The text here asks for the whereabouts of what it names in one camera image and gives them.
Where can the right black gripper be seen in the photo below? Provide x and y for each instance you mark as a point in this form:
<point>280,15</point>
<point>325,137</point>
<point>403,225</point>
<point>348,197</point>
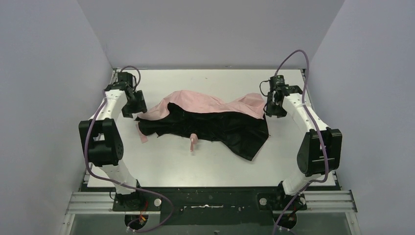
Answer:
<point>273,108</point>

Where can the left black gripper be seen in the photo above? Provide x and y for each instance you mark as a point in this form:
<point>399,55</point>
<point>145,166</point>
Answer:
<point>135,106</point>

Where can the pink folding umbrella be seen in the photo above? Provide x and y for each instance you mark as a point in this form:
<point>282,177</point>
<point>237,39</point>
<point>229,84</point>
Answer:
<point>240,125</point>

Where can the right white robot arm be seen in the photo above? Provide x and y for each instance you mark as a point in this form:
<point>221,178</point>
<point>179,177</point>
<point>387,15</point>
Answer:
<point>320,149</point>

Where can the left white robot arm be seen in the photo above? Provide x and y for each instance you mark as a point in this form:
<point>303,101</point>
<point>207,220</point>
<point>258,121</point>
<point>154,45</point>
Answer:
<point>100,138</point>

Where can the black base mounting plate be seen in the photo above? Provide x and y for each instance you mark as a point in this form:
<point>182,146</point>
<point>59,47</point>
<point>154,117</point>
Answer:
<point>208,206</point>

